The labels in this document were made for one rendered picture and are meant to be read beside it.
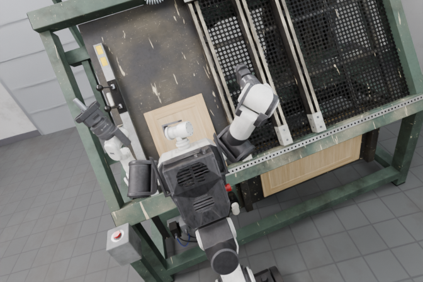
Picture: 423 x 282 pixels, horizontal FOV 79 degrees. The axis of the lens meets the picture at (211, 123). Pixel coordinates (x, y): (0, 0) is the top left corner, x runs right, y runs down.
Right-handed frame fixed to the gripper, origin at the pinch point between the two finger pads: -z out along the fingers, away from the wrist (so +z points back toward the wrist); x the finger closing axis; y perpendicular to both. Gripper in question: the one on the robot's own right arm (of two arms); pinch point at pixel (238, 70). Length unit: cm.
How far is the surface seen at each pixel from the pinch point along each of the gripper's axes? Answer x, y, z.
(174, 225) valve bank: -64, 63, 34
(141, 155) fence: -36, 66, -2
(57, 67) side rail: 11, 91, -45
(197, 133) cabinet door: -37.5, 30.0, -3.0
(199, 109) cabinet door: -27.4, 24.0, -12.1
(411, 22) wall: -110, -270, -107
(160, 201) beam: -57, 66, 20
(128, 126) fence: -22, 67, -15
